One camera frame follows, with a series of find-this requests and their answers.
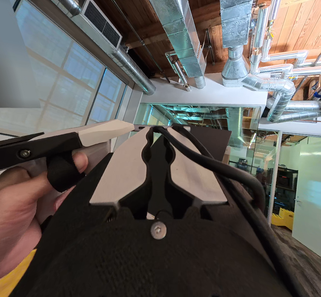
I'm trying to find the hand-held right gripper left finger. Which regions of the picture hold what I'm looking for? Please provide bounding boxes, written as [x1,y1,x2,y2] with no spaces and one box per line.
[90,127,152,206]

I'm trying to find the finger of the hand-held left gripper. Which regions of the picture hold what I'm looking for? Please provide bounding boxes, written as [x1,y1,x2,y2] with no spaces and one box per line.
[78,120,135,147]

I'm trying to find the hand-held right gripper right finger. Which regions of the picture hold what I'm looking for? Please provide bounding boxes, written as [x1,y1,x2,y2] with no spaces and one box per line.
[166,127,228,205]

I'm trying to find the black braided usb-c cable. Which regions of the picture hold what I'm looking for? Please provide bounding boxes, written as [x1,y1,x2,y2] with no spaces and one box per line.
[152,125,266,212]

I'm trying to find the black cable blue plug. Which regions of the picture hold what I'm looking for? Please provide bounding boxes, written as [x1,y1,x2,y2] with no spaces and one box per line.
[173,124,305,297]

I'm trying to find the yellow plastic bin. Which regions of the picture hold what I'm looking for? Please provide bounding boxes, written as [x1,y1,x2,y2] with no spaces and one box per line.
[0,249,37,297]

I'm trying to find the person's left hand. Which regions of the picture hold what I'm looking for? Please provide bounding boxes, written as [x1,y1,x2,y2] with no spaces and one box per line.
[0,152,89,277]

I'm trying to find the large glass window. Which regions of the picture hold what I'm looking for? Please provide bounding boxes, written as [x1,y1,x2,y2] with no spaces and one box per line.
[0,0,127,137]

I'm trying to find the black shelving unit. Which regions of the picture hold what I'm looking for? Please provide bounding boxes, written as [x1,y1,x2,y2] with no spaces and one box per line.
[274,166,299,213]

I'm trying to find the yellow floor sign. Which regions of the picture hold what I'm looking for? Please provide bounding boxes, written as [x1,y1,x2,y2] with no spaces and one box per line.
[272,207,294,230]

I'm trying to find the white air vent grille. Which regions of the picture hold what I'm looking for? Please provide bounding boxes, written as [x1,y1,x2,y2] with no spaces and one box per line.
[80,0,123,51]

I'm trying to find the silver ventilation ducts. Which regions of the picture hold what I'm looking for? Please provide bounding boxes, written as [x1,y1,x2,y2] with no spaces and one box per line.
[25,0,321,125]

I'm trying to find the black board with wooden frame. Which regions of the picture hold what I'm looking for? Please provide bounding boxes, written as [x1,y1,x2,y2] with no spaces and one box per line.
[150,127,232,212]

